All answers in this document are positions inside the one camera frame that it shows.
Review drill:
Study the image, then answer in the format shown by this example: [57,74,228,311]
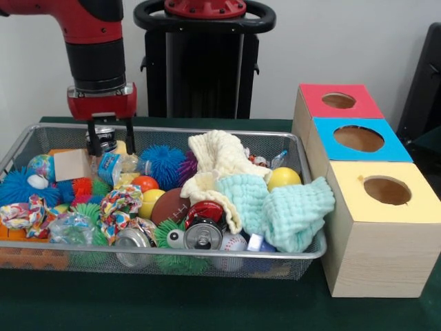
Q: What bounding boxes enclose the colourful patterned cloth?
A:
[0,194,49,239]
[99,184,144,245]

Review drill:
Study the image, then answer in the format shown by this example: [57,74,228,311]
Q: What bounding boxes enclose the crushed clear plastic bottle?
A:
[91,152,152,185]

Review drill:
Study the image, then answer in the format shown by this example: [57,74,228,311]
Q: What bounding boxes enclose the dark green side tablecloth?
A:
[411,124,441,149]

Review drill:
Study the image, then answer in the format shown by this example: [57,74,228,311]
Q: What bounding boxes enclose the red black crushed can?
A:
[184,201,229,250]

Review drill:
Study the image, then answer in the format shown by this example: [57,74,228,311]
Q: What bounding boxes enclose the blue spiky ball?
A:
[139,144,187,183]

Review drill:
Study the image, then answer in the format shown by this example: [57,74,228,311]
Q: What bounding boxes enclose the wooden block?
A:
[53,148,91,183]

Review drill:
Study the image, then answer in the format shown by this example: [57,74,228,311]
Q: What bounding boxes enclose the cream waffle cloth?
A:
[180,130,273,234]

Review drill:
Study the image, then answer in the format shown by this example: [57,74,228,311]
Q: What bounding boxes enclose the mint green waffle cloth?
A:
[215,174,336,253]

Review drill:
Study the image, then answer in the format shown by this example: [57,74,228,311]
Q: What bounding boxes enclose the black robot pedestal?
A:
[133,0,277,120]

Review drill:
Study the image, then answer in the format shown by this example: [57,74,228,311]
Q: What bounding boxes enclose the silver mesh bin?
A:
[0,123,327,281]

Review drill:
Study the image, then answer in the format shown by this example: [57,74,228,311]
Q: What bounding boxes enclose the plain yellow ball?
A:
[267,167,302,192]

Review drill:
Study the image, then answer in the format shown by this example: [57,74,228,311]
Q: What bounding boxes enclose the black upright panel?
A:
[396,22,441,141]

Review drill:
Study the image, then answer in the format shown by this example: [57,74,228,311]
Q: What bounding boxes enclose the brown toy football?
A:
[151,188,191,227]

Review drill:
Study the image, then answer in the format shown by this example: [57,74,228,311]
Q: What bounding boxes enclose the green spiky eyeball toy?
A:
[154,219,189,250]

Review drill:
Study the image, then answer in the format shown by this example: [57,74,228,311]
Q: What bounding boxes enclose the blue spiky toy with eye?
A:
[0,167,63,207]

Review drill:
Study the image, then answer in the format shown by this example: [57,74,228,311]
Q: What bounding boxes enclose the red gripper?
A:
[67,82,138,157]

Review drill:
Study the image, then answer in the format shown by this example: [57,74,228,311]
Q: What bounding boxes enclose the wooden box three holes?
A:
[291,83,441,299]

